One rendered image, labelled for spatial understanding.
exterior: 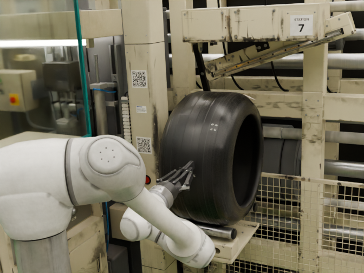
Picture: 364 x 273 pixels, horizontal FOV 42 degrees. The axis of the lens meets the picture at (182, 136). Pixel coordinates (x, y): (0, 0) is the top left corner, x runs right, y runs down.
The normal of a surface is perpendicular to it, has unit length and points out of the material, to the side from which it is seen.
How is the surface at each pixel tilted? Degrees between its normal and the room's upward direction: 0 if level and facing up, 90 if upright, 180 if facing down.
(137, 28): 90
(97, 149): 58
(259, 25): 90
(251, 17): 90
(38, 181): 80
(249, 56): 90
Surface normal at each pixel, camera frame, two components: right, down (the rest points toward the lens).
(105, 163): 0.15, -0.39
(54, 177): 0.18, 0.07
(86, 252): 0.90, 0.07
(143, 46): -0.44, 0.26
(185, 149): -0.43, -0.13
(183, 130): -0.38, -0.38
